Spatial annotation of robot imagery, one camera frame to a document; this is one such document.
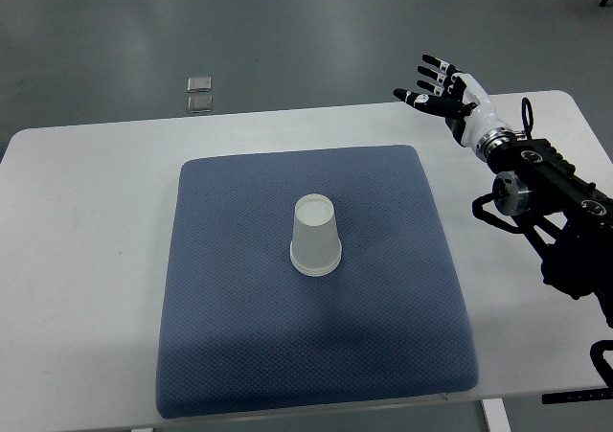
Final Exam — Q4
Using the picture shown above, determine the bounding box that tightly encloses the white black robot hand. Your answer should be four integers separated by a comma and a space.
394, 55, 512, 161

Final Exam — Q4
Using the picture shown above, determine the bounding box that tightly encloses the white paper cup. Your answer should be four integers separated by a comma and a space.
289, 193, 342, 268
290, 257, 341, 277

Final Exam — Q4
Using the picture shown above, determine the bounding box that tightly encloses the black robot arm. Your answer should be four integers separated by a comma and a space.
472, 99, 612, 322

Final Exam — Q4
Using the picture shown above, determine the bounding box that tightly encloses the lower metal floor plate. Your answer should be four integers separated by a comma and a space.
187, 94, 213, 114

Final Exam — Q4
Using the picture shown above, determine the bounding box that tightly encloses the metal floor plate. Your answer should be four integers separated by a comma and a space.
187, 94, 213, 114
187, 75, 212, 93

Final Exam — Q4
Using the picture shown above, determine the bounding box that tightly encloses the upper metal floor plate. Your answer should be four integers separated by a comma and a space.
187, 75, 212, 93

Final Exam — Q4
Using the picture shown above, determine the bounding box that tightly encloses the white table leg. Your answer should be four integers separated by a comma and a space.
481, 398, 511, 432

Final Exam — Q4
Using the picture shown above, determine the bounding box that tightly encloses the blue textured cushion mat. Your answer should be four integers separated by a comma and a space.
156, 145, 478, 419

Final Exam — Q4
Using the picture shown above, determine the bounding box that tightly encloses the black table control panel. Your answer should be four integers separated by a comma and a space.
541, 388, 612, 405

